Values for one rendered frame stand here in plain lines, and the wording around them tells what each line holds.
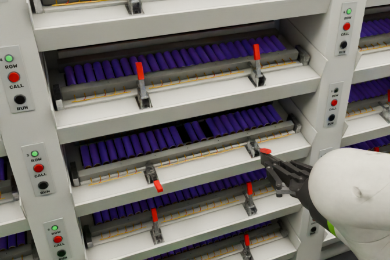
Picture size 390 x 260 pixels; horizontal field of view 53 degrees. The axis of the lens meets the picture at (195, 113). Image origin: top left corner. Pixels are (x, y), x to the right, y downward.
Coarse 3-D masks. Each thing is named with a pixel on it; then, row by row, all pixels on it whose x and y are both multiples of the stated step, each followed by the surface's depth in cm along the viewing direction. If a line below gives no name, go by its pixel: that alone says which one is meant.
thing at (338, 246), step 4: (332, 244) 135; (336, 244) 135; (340, 244) 135; (344, 244) 136; (324, 248) 134; (328, 248) 134; (332, 248) 134; (336, 248) 135; (340, 248) 136; (344, 248) 137; (348, 248) 138; (320, 252) 133; (324, 252) 134; (328, 252) 135; (332, 252) 135; (336, 252) 136; (340, 252) 137; (320, 256) 134; (324, 256) 135; (328, 256) 136; (332, 256) 136
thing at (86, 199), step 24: (288, 120) 106; (72, 144) 96; (264, 144) 101; (288, 144) 102; (312, 144) 101; (72, 168) 87; (168, 168) 93; (192, 168) 94; (216, 168) 94; (240, 168) 97; (72, 192) 84; (96, 192) 87; (120, 192) 87; (144, 192) 89; (168, 192) 93
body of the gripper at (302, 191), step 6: (294, 180) 78; (306, 180) 74; (294, 186) 76; (300, 186) 76; (306, 186) 73; (300, 192) 74; (306, 192) 72; (300, 198) 74; (306, 198) 72; (306, 204) 72
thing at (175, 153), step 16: (256, 128) 101; (272, 128) 102; (288, 128) 104; (192, 144) 96; (208, 144) 96; (224, 144) 98; (128, 160) 91; (144, 160) 91; (160, 160) 93; (80, 176) 87; (96, 176) 88
